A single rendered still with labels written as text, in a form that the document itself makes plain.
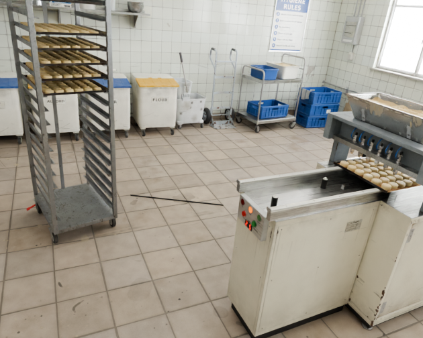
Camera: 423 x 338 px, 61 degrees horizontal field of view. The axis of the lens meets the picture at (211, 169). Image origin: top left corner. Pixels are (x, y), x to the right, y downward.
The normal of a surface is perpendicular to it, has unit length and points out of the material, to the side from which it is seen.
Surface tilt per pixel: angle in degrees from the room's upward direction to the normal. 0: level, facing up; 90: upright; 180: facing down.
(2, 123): 93
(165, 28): 90
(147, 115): 93
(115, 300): 0
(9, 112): 92
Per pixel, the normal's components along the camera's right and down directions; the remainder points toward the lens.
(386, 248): -0.91, 0.11
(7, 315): 0.08, -0.91
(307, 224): 0.42, 0.41
